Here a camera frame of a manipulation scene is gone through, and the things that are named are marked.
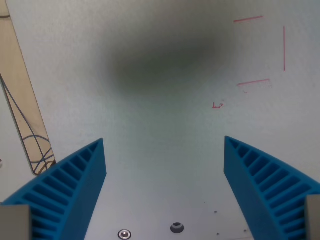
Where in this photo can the wooden board with blue lines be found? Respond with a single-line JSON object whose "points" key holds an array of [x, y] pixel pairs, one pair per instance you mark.
{"points": [[23, 105]]}

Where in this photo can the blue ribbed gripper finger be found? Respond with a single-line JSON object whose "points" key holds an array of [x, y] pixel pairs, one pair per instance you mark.
{"points": [[75, 190], [262, 190]]}

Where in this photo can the silver screw head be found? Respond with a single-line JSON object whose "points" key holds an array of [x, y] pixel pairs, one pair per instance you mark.
{"points": [[124, 234]]}

